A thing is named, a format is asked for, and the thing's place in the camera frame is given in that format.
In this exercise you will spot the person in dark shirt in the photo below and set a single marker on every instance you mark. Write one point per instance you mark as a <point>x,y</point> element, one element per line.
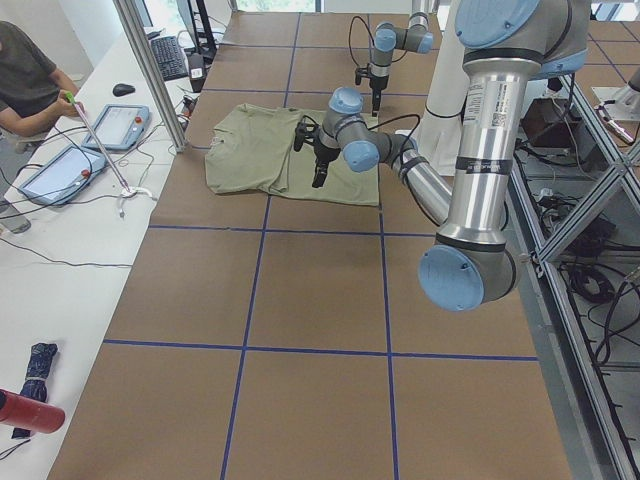
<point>33,89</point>

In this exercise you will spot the aluminium frame post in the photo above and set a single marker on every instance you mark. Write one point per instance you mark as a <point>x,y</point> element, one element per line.
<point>136,35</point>

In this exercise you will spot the red cylindrical bottle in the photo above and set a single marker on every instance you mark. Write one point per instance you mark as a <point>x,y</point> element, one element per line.
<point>29,414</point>

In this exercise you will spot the black keyboard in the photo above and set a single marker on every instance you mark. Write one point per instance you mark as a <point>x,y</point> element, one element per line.
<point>169,57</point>

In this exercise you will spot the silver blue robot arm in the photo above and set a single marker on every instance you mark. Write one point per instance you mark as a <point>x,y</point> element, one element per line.
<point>504,45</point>
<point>416,37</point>

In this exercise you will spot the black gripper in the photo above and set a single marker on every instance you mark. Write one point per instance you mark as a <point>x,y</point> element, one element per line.
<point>377,86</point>
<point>323,154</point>

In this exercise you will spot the sage green long-sleeve shirt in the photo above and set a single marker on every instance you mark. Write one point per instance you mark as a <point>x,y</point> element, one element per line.
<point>252,149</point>

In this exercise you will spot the blue teach pendant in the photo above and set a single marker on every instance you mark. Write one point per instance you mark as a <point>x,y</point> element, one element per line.
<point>120,127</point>
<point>62,178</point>

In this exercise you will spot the near blue teach pendant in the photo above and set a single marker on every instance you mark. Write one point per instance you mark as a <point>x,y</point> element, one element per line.
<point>62,178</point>

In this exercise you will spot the black computer mouse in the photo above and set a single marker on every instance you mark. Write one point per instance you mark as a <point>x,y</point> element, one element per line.
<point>122,89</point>

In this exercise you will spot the far blue teach pendant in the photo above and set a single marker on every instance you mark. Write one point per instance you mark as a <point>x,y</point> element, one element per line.
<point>120,127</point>

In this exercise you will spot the folded dark blue umbrella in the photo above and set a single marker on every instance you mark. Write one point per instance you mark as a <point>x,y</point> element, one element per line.
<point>34,386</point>

